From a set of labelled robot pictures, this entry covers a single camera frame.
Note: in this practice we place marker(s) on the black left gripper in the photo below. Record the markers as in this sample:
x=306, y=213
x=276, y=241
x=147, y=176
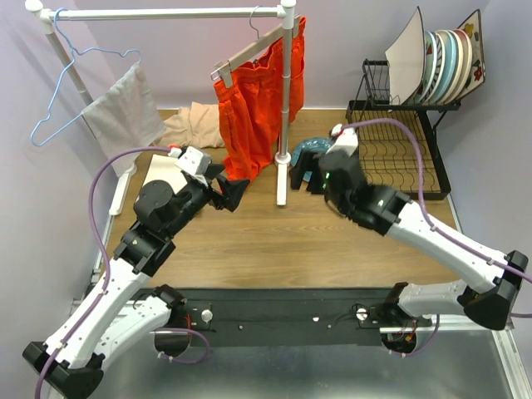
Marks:
x=233, y=189

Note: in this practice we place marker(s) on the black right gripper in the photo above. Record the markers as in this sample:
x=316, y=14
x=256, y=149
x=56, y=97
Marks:
x=303, y=164

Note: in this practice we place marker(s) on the teal scalloped ceramic plate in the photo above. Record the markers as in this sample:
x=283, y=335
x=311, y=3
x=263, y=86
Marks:
x=318, y=144

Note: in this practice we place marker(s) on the white square plate black rim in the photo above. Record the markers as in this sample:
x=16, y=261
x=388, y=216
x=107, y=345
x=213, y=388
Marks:
x=163, y=167

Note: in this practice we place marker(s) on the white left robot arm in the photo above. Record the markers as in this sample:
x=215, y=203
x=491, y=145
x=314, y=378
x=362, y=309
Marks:
x=74, y=359

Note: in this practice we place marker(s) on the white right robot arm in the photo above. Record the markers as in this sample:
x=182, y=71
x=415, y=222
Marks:
x=489, y=280

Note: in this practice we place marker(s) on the white clothes rack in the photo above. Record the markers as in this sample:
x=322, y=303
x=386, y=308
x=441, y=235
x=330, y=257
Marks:
x=48, y=19

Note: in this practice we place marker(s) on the beige cloth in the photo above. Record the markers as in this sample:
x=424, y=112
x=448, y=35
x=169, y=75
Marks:
x=196, y=125

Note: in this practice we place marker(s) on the orange shorts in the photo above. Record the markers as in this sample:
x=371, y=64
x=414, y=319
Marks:
x=250, y=118

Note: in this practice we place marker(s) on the wooden clip hanger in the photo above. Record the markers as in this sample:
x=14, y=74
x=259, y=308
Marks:
x=286, y=31

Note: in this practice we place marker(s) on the grey towel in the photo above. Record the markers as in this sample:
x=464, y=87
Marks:
x=125, y=116

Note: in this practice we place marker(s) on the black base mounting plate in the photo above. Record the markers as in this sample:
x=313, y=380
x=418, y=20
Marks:
x=269, y=317

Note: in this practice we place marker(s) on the floral round plate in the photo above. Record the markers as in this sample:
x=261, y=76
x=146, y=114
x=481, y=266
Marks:
x=429, y=69

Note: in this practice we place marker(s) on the blue striped round plate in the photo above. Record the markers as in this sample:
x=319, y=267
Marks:
x=440, y=61

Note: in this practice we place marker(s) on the cream round plate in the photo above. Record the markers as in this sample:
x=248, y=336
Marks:
x=459, y=64

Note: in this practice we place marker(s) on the light blue round plate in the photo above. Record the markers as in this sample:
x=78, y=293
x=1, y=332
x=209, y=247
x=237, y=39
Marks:
x=449, y=65

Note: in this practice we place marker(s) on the pink round plate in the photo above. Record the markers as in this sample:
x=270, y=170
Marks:
x=467, y=53

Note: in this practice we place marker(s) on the flower pattern square plate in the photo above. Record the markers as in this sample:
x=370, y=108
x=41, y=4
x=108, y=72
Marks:
x=472, y=27

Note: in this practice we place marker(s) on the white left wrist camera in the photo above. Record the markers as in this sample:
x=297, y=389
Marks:
x=193, y=164

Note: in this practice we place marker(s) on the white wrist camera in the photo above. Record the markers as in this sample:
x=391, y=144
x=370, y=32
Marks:
x=193, y=164
x=344, y=139

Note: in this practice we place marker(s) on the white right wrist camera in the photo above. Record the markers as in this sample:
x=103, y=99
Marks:
x=344, y=139

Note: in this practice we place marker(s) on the black wire dish rack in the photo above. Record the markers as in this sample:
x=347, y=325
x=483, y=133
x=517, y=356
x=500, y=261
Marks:
x=387, y=156

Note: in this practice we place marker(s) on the aluminium rail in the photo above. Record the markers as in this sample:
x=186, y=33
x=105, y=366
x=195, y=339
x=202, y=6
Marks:
x=447, y=322

